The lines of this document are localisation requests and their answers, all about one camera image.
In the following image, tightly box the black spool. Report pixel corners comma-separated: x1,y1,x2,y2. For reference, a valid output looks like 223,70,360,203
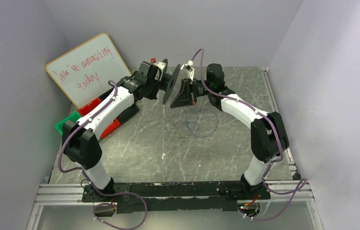
159,58,181,105

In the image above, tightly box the blue cable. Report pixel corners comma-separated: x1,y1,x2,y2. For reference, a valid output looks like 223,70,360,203
178,106,219,138

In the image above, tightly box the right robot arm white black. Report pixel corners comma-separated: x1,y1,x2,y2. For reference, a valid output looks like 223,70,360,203
170,60,289,191

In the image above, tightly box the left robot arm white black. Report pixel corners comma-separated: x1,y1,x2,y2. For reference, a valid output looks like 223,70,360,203
59,58,178,194

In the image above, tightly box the black bin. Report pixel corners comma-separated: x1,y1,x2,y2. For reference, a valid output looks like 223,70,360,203
116,103,139,125

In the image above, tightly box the red bin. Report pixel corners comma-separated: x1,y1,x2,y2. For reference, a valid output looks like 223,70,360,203
78,97,122,139

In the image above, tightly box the whiteboard with red writing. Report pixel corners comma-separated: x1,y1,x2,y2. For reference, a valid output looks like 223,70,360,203
45,33,131,108

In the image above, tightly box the green bin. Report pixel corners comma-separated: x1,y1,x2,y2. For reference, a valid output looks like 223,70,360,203
54,111,102,143

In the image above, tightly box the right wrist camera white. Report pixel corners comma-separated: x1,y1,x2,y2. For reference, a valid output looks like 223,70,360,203
180,60,195,82

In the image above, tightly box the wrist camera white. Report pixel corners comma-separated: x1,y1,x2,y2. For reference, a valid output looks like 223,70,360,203
151,58,168,81
180,60,195,82

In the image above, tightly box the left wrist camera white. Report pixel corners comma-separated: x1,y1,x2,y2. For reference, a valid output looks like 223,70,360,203
151,58,168,81

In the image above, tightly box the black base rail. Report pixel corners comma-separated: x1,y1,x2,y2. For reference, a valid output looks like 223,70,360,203
82,180,271,214

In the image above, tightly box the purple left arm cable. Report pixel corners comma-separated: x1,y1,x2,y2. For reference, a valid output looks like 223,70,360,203
57,80,149,230

